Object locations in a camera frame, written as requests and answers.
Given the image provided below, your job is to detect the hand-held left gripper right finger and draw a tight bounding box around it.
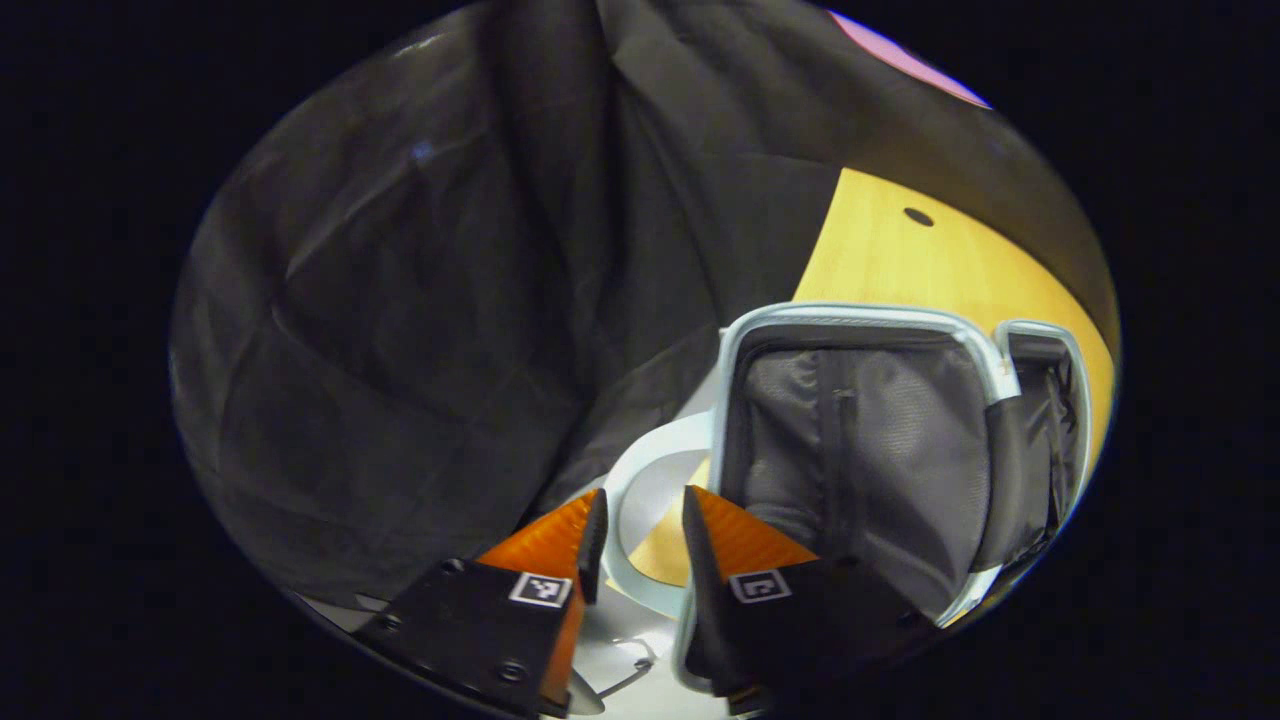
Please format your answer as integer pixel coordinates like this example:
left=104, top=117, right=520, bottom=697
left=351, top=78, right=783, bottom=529
left=682, top=485, right=941, bottom=716

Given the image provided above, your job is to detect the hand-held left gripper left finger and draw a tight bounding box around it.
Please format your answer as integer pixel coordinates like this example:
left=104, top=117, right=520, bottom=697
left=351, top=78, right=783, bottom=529
left=355, top=488, right=611, bottom=719

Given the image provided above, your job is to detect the white suitcase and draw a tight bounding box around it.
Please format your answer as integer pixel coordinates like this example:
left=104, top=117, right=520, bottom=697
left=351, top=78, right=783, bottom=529
left=575, top=300, right=1096, bottom=720

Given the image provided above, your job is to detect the black backdrop cloth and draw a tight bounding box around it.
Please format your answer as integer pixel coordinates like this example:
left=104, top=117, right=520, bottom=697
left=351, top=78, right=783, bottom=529
left=170, top=0, right=1121, bottom=611

